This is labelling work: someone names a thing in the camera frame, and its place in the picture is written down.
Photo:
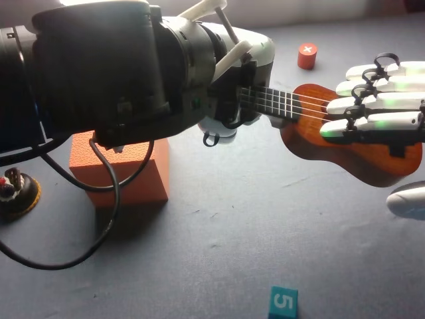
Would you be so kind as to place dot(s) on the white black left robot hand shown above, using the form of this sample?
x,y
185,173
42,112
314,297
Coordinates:
x,y
262,56

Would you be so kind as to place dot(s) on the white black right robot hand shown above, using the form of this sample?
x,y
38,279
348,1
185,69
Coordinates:
x,y
391,99

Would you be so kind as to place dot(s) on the brown wooden ukulele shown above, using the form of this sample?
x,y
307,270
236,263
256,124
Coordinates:
x,y
305,139

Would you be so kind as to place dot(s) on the orange cylinder with white cross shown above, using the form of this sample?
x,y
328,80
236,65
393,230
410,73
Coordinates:
x,y
307,60

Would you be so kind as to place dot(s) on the large orange textured box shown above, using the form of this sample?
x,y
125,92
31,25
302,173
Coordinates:
x,y
133,189

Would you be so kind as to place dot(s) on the teal block with number five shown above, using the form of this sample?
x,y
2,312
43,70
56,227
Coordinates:
x,y
282,302

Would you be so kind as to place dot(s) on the chocolate cake toy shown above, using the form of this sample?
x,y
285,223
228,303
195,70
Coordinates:
x,y
20,196

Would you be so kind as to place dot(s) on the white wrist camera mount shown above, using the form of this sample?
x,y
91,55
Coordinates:
x,y
202,8

